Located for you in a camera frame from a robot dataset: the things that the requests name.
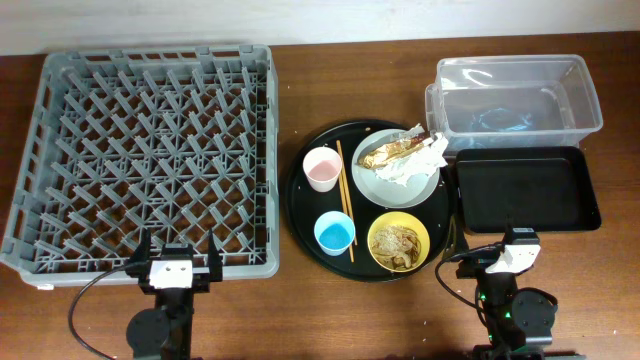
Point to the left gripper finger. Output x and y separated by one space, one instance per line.
214 260
142 252

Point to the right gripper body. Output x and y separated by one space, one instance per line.
476 267

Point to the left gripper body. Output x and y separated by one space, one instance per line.
200 280

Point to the yellow bowl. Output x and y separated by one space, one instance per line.
401 219

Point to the food scraps and rice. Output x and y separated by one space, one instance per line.
396 247

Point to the white napkin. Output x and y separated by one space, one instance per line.
424 158

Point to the blue plastic cup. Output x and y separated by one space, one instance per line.
334 232

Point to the grey round plate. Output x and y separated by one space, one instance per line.
384 193

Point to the gold foil wrapper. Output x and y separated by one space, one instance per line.
391 151

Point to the pink plastic cup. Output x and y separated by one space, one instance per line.
322 167

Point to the wooden chopstick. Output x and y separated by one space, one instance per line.
345 208
342 165

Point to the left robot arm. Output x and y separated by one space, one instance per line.
165 330

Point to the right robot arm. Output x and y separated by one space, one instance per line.
518 321

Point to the grey dishwasher rack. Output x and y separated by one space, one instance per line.
177 146

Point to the black rectangular tray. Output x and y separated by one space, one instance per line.
547 189

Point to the round black tray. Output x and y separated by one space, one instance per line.
310 213

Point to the clear plastic bin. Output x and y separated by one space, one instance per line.
512 101

